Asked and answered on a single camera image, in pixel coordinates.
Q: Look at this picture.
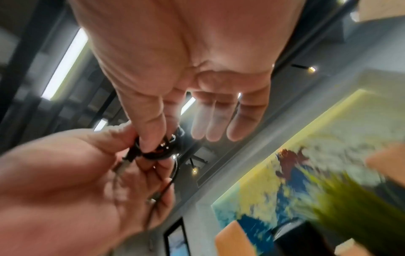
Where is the person's right hand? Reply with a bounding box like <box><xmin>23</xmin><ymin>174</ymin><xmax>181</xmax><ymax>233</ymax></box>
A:
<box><xmin>67</xmin><ymin>0</ymin><xmax>308</xmax><ymax>153</ymax></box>

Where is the person's left hand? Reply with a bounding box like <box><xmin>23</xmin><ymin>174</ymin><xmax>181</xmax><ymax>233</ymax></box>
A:
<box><xmin>0</xmin><ymin>123</ymin><xmax>176</xmax><ymax>256</ymax></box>

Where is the green potted plant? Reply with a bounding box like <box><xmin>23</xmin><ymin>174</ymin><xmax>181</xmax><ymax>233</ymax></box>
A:
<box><xmin>297</xmin><ymin>170</ymin><xmax>405</xmax><ymax>256</ymax></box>

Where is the colourful abstract wall painting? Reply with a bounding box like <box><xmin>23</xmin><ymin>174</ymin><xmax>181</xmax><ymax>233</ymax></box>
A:
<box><xmin>211</xmin><ymin>89</ymin><xmax>405</xmax><ymax>254</ymax></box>

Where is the black ceiling spotlight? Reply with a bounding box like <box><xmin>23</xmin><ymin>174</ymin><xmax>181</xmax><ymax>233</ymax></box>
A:
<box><xmin>290</xmin><ymin>63</ymin><xmax>319</xmax><ymax>74</ymax></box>
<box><xmin>189</xmin><ymin>157</ymin><xmax>210</xmax><ymax>176</ymax></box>

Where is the dark framed glass door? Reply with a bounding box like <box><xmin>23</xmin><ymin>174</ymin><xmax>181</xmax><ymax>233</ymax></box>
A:
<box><xmin>163</xmin><ymin>217</ymin><xmax>191</xmax><ymax>256</ymax></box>

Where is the black travel mug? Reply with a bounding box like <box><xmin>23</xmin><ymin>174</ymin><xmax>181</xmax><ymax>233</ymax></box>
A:
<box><xmin>272</xmin><ymin>217</ymin><xmax>336</xmax><ymax>256</ymax></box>

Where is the thin black cable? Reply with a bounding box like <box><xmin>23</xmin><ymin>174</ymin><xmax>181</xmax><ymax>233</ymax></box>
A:
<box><xmin>112</xmin><ymin>126</ymin><xmax>186</xmax><ymax>231</ymax></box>

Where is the row of ceiling light strips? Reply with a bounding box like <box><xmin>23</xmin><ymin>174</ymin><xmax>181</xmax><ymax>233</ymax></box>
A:
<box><xmin>41</xmin><ymin>27</ymin><xmax>197</xmax><ymax>132</ymax></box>

